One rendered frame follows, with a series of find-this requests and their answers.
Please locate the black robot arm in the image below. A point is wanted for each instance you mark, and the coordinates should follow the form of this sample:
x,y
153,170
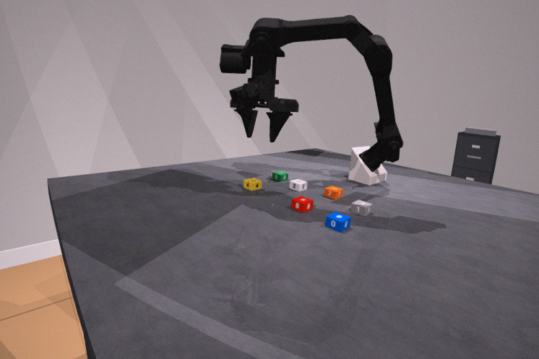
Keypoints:
x,y
269,34

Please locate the green block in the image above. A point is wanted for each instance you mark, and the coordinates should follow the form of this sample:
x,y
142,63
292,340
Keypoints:
x,y
280,176

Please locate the orange block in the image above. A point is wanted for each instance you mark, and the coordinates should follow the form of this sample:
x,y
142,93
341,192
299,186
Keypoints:
x,y
333,192

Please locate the yellow block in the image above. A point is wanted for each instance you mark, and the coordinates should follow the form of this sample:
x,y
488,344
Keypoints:
x,y
252,184

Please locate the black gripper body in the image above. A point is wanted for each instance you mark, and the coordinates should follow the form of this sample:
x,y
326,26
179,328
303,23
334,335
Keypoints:
x,y
275,104

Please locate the blue block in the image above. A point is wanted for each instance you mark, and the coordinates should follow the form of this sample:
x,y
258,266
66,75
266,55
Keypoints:
x,y
338,222

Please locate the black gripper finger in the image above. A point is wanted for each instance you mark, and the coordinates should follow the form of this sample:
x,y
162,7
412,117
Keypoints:
x,y
276,122
248,118

